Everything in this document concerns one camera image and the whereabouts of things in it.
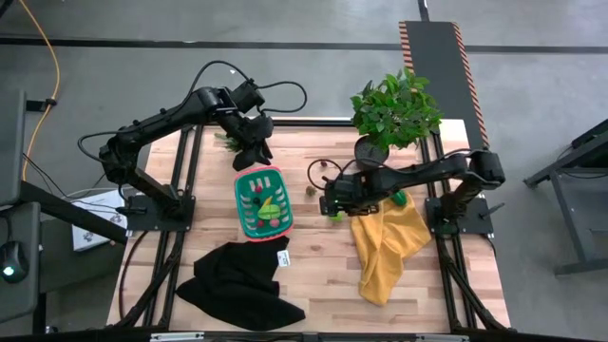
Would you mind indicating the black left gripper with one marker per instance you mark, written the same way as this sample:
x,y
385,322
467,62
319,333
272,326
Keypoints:
x,y
249,135

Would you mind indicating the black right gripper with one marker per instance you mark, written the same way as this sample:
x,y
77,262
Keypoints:
x,y
356,192

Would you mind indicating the round green toy cabbage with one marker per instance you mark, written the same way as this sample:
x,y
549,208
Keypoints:
x,y
336,218

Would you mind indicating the light green ridged toy fruit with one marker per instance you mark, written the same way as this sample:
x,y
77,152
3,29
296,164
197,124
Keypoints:
x,y
271,214

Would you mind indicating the dark green toy bell pepper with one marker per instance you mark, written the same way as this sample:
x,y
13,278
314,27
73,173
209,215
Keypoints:
x,y
402,198

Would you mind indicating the pink toy peach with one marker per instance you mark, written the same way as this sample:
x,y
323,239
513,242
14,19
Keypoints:
x,y
274,222

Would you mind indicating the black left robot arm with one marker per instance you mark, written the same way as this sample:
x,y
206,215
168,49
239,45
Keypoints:
x,y
157,121

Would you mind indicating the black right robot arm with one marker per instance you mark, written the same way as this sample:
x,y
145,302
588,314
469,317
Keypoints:
x,y
427,172

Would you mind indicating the small potted succulent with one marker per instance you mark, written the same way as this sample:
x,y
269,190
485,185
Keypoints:
x,y
227,141

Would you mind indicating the red toy strawberry green leaves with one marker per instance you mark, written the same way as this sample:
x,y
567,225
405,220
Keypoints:
x,y
311,191

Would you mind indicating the teal plastic basket orange rim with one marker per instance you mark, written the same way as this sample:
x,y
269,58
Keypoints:
x,y
282,190

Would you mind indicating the yellow cloth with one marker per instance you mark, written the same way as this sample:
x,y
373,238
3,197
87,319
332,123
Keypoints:
x,y
380,256

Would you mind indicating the white handwritten paper tag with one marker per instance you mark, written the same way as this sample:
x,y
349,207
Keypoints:
x,y
283,258

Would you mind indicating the large potted leafy plant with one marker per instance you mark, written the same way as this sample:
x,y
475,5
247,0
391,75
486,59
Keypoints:
x,y
394,109

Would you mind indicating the black cloth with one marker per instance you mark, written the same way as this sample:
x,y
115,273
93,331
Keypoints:
x,y
237,294

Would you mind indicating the black floor strip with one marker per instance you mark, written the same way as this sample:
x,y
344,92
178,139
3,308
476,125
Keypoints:
x,y
142,43

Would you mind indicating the white printed booklet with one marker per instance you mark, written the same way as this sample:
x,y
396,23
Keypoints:
x,y
95,233

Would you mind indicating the black mat striped edges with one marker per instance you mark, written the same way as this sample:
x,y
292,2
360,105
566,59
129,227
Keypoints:
x,y
437,52

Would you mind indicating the black desk beam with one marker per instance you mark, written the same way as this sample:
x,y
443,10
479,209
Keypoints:
x,y
71,211

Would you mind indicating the dark grey side panel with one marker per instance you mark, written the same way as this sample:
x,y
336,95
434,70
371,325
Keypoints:
x,y
12,142

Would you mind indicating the black side table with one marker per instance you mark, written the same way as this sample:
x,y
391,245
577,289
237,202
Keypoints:
x,y
579,157

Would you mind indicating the black computer mouse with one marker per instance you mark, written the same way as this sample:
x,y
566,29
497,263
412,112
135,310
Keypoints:
x,y
12,261

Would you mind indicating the grey desk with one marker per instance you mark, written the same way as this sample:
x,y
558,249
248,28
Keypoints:
x,y
19,304

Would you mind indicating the black aluminium table frame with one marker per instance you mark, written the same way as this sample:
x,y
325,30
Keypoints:
x,y
309,122

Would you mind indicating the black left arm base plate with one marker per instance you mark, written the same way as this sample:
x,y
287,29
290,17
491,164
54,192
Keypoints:
x,y
142,221

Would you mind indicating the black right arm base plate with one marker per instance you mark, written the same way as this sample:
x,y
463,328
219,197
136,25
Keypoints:
x,y
475,223

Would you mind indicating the black floor bracket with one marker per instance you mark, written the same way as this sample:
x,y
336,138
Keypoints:
x,y
40,104

